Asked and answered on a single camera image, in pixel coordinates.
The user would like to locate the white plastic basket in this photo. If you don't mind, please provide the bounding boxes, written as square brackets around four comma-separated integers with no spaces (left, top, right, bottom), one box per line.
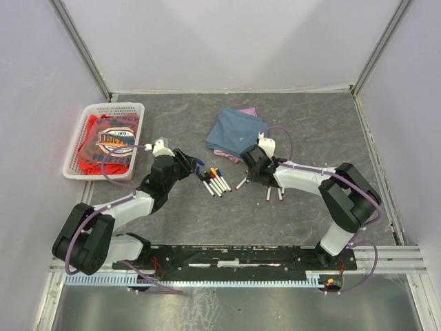
[63,102,145,181]

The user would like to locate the red cap marker left group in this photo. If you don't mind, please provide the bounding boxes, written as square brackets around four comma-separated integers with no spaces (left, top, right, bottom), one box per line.
[209,170,227,193]

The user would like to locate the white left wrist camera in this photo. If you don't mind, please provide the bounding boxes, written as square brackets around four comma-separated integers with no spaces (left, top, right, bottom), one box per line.
[144,137,175,157]

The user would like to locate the red printed t-shirt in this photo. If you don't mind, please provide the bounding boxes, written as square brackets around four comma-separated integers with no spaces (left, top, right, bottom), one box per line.
[77,113,139,175]

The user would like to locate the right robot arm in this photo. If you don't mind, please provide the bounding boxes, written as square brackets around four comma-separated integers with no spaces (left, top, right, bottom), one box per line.
[240,145,383,270]

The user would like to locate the yellow cap marker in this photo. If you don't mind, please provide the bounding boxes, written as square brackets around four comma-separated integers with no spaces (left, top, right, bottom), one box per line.
[211,168,229,192]

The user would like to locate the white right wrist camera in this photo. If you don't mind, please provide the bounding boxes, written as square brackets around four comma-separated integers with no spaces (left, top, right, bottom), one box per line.
[258,132,276,158]

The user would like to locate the blue cap marker left group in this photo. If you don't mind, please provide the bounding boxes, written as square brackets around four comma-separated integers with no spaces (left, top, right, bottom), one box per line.
[215,168,232,192]

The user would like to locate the blue folded cloth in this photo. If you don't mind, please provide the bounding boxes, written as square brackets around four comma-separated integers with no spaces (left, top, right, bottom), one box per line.
[205,108,269,158]

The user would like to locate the pink folded cloth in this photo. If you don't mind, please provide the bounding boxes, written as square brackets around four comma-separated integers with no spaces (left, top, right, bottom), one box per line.
[213,108,257,163]

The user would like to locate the white slotted cable duct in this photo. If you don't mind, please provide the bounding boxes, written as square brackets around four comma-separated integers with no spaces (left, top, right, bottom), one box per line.
[64,267,338,288]

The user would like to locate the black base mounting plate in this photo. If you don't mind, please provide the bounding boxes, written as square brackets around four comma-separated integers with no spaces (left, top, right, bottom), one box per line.
[131,245,357,280]

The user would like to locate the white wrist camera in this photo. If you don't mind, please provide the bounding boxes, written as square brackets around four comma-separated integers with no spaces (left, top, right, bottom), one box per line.
[144,137,175,157]
[258,132,276,158]

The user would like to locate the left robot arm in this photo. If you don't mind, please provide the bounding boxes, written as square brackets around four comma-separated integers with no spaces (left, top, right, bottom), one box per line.
[52,148,198,275]

